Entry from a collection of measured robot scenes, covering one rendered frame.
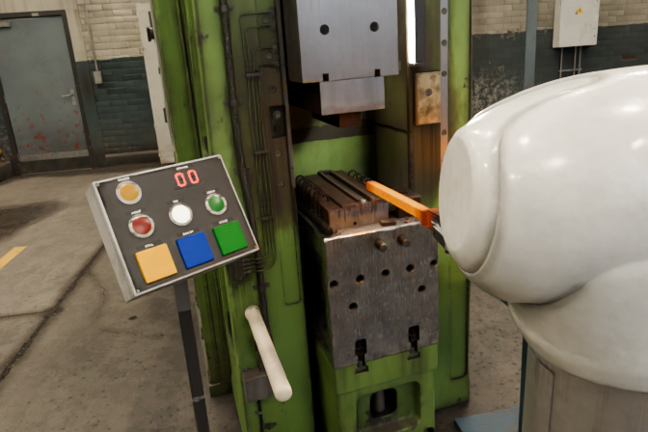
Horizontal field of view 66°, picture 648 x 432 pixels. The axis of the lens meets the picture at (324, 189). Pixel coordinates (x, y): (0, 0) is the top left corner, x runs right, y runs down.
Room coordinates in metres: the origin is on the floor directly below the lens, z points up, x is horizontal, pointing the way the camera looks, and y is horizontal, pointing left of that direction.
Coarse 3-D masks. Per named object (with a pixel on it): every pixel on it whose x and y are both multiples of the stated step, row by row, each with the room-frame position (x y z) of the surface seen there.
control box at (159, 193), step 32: (192, 160) 1.28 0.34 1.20; (96, 192) 1.11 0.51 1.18; (160, 192) 1.19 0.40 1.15; (192, 192) 1.23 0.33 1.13; (224, 192) 1.28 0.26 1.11; (96, 224) 1.13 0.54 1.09; (128, 224) 1.10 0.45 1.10; (160, 224) 1.14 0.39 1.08; (192, 224) 1.18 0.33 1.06; (224, 224) 1.22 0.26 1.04; (128, 256) 1.05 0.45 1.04; (224, 256) 1.17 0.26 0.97; (128, 288) 1.03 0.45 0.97; (160, 288) 1.08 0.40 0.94
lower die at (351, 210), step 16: (320, 176) 1.83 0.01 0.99; (304, 192) 1.71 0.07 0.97; (320, 192) 1.66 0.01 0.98; (336, 192) 1.61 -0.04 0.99; (368, 192) 1.58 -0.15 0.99; (320, 208) 1.53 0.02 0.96; (336, 208) 1.47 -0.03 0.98; (352, 208) 1.48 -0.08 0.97; (368, 208) 1.49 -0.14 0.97; (384, 208) 1.51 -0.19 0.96; (336, 224) 1.46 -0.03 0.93; (352, 224) 1.47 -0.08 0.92
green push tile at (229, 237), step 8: (232, 224) 1.23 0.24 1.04; (216, 232) 1.19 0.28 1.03; (224, 232) 1.20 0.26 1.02; (232, 232) 1.22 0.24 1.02; (240, 232) 1.23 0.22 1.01; (216, 240) 1.19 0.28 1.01; (224, 240) 1.19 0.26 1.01; (232, 240) 1.20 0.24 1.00; (240, 240) 1.21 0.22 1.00; (224, 248) 1.18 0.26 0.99; (232, 248) 1.19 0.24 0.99; (240, 248) 1.20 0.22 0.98
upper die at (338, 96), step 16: (352, 80) 1.48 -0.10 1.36; (368, 80) 1.50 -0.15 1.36; (288, 96) 1.81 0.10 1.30; (304, 96) 1.62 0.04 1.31; (320, 96) 1.45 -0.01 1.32; (336, 96) 1.47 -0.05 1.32; (352, 96) 1.48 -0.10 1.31; (368, 96) 1.50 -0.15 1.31; (384, 96) 1.51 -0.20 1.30; (320, 112) 1.46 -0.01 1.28; (336, 112) 1.47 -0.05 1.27
